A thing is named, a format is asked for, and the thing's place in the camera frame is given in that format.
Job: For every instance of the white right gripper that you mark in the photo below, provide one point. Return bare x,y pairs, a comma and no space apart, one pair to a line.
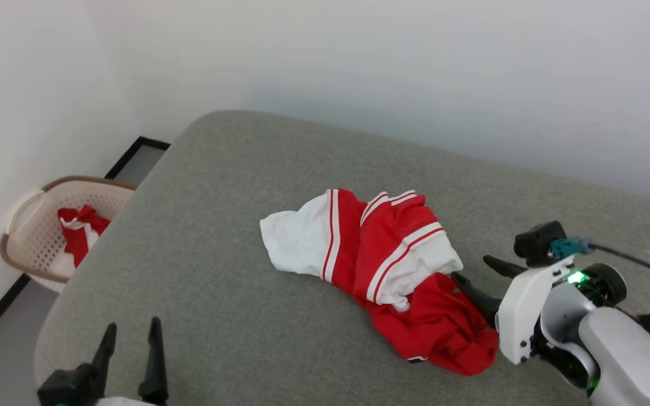
519,316

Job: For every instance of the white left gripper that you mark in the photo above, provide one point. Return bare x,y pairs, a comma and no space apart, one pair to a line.
127,402

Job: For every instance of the red and white jersey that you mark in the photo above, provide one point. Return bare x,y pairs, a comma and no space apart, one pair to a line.
392,265

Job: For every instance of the red garment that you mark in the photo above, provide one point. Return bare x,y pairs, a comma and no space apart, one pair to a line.
79,234

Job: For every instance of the beige plastic laundry basket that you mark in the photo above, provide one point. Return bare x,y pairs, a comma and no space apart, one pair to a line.
37,237

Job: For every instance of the black baseboard strip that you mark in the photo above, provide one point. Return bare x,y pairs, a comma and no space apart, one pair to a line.
124,160

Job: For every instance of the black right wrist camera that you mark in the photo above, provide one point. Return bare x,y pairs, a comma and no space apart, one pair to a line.
536,242

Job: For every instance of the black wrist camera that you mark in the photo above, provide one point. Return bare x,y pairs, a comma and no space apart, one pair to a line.
68,386
536,242

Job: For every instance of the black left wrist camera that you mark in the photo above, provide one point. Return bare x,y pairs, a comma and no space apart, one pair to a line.
68,386

